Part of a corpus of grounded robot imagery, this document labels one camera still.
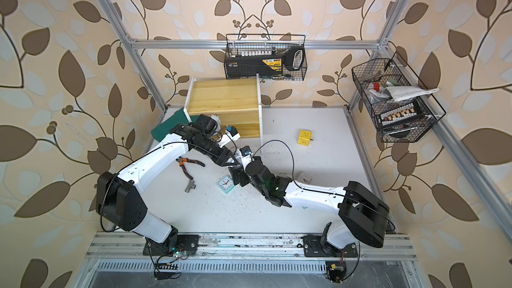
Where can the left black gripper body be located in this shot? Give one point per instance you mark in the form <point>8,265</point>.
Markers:
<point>213,150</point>

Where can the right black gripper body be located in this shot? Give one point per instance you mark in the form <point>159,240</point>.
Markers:
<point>244,178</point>

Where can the teal square alarm clock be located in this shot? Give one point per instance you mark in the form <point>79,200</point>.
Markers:
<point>226,184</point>

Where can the white twin-bell alarm clock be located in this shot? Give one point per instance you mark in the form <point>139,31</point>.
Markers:
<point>217,120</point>

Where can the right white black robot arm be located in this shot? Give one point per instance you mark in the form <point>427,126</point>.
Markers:
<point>363,216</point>

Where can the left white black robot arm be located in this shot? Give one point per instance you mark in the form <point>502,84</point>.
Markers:
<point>119,195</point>

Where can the wooden two-tier shelf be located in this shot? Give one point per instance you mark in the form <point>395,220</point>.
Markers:
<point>235,102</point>

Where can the grey square alarm clock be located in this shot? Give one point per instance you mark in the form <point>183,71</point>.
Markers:
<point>304,178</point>

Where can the yellow cube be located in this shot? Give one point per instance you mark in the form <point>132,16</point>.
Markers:
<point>305,138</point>

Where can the black yellow box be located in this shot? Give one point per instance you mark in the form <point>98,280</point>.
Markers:
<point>265,66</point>

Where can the white paper booklet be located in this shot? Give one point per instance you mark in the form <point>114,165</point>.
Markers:
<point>403,93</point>

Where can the paint tube set box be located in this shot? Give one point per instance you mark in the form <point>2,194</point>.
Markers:
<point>401,115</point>

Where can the black wire basket back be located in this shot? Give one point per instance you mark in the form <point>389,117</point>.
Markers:
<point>245,44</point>

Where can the black wire basket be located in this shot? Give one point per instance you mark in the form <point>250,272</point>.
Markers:
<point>245,44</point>
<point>373,76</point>

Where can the black handled tool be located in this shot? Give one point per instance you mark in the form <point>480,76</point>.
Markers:
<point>293,58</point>

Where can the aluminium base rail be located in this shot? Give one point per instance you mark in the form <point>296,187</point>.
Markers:
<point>265,246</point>

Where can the black wire basket right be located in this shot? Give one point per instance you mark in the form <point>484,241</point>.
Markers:
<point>373,76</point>

